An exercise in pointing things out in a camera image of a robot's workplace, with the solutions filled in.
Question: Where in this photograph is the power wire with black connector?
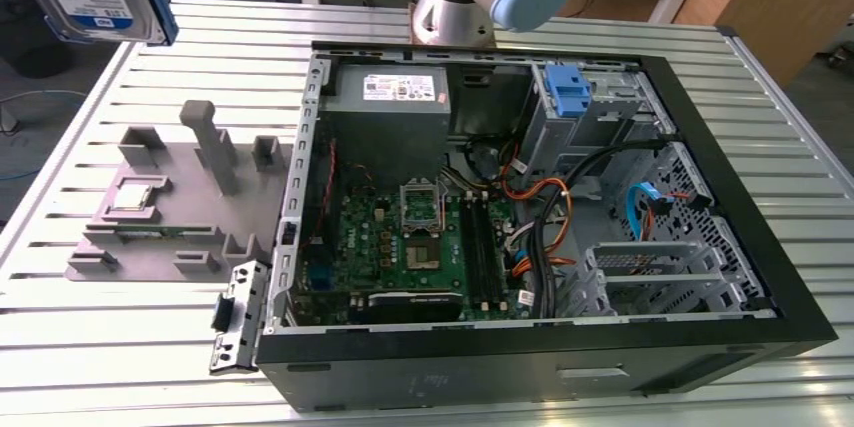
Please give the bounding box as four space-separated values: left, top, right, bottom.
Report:
641 190 714 216

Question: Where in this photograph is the black graphics card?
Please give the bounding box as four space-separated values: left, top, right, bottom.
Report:
350 289 466 324

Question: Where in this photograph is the black waste bin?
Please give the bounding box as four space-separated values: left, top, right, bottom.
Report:
0 0 76 79

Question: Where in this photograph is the red and black twisted wire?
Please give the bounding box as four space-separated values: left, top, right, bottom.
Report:
307 139 339 248

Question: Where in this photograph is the metal socket cover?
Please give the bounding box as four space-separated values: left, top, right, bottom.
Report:
398 179 447 238

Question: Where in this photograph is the green motherboard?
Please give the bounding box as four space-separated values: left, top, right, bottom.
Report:
293 186 536 326

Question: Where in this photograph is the grey parts rack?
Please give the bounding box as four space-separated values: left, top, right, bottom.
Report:
60 100 299 284

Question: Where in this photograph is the blue data wire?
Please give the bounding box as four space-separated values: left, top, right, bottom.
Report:
626 181 660 243

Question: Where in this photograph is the grey card retention bracket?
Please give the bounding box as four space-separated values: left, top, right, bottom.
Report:
207 259 274 377

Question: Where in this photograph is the wooden cabinet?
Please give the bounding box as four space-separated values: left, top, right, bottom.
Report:
673 0 854 88

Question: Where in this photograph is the black office chair base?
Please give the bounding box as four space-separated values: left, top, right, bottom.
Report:
826 39 854 68

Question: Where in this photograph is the orange power wire bundle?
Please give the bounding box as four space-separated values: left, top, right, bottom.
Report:
497 156 580 281

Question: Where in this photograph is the silver CPU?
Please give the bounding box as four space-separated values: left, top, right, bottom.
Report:
110 184 155 213

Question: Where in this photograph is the metal optical drive cage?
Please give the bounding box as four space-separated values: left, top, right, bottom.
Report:
524 60 673 186

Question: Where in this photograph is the green RAM stick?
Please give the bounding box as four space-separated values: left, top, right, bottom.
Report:
113 226 182 241

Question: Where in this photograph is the blue drive latch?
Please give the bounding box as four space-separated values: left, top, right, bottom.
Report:
544 64 594 118

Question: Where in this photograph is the black PC case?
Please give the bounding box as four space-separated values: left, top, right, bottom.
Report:
257 39 841 414

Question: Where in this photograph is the grey power supply unit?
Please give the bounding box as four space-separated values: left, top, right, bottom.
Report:
318 64 454 186

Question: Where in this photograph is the CPU socket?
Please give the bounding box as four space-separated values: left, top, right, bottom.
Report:
406 240 447 272

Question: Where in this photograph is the black RAM slot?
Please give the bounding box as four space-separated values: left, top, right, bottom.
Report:
463 192 493 312
479 192 507 313

